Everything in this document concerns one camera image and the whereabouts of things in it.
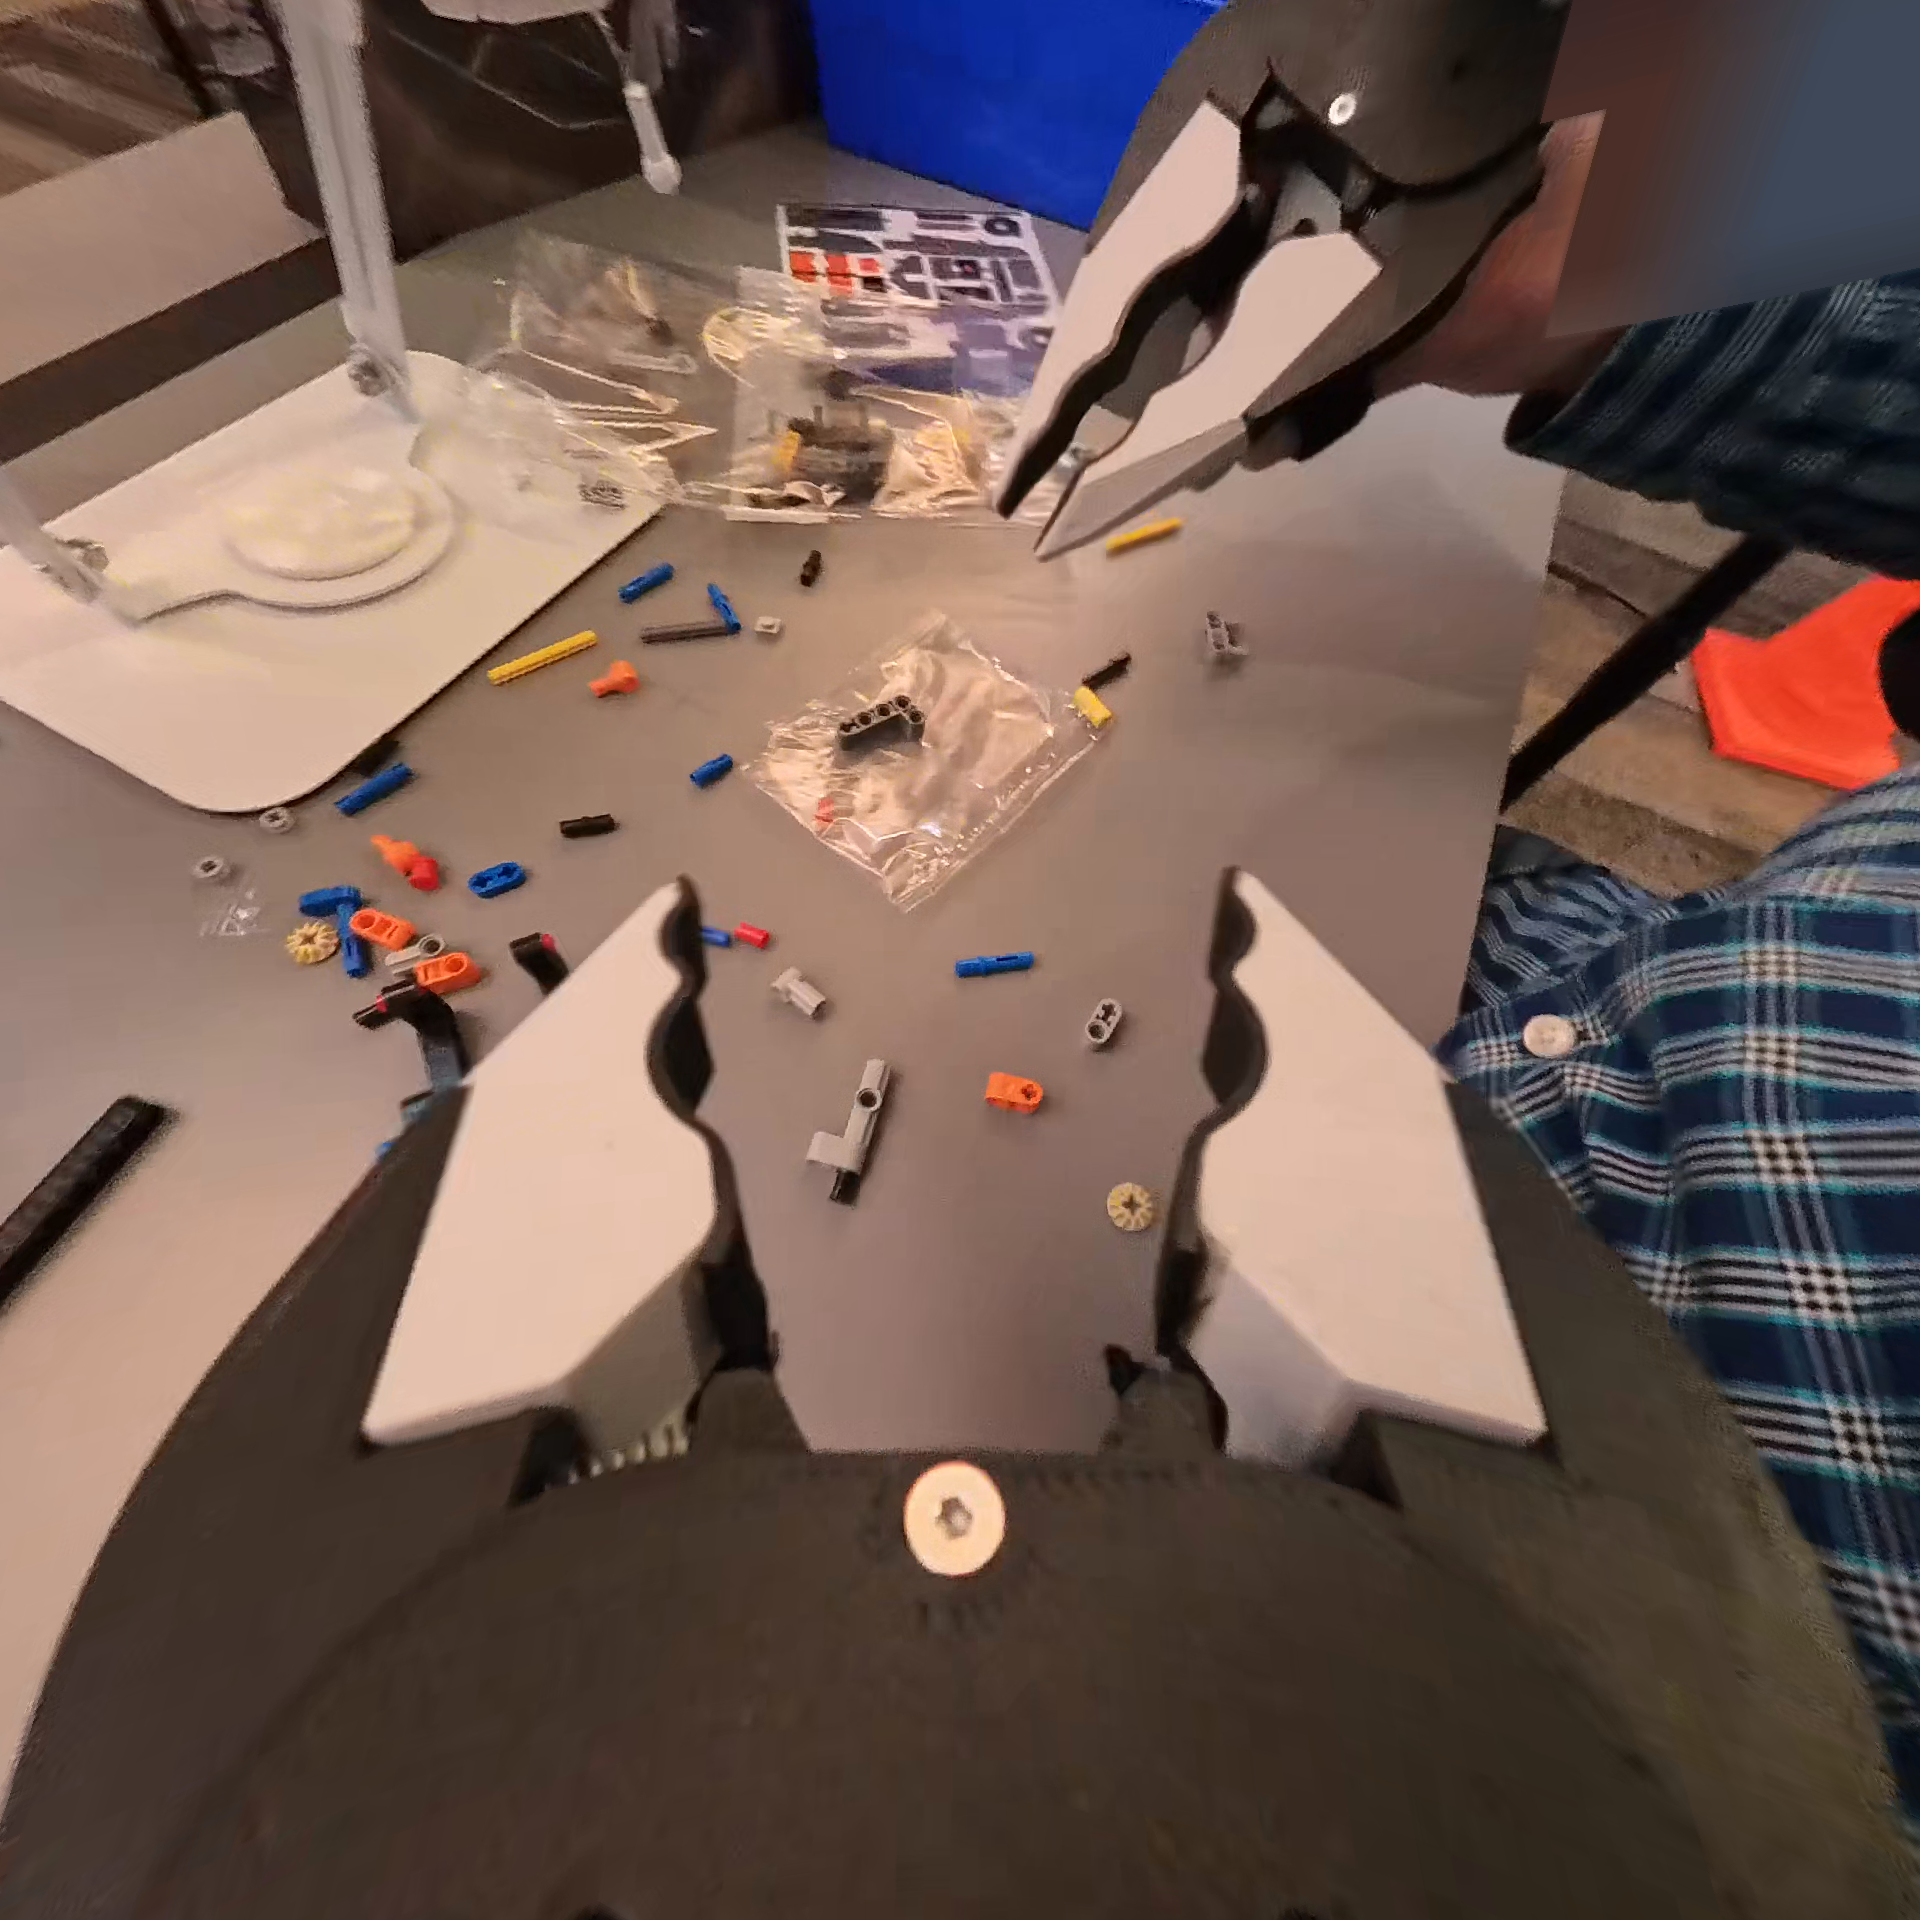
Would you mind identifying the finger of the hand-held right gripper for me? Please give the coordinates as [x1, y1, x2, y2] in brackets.
[1030, 237, 1385, 559]
[996, 103, 1277, 519]

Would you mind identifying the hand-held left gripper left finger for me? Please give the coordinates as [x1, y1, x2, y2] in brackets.
[359, 874, 780, 1483]

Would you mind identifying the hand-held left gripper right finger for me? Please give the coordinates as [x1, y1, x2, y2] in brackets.
[1151, 865, 1549, 1470]

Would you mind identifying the black lego frame assembly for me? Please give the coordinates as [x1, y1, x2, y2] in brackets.
[351, 930, 571, 1163]

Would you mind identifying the small clear plastic bag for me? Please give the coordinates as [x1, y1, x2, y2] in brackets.
[749, 609, 1116, 916]

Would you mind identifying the person's right forearm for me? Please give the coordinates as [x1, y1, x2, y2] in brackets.
[1504, 276, 1920, 579]

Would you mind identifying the clear bag of lego parts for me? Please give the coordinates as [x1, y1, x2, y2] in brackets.
[681, 262, 1057, 529]

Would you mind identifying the person's right hand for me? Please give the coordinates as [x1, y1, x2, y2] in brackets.
[1366, 150, 1635, 404]

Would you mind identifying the blue plastic bin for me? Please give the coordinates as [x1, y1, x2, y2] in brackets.
[809, 0, 1254, 233]

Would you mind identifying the sticker sheet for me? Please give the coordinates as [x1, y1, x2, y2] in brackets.
[774, 198, 1069, 404]

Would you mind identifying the grey connector with black pin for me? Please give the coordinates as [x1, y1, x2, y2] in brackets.
[804, 1059, 893, 1206]

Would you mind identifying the blue plaid shirt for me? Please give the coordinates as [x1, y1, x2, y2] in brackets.
[1431, 766, 1920, 1853]

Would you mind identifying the black flat remote bar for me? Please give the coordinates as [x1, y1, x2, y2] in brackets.
[0, 1095, 169, 1310]

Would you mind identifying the black metal leg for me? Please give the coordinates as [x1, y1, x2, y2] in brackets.
[1500, 538, 1793, 817]

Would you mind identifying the clear printed plastic bag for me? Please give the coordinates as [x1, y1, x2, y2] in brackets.
[469, 225, 721, 519]

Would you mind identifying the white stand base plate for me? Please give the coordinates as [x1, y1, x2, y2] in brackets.
[0, 351, 672, 817]

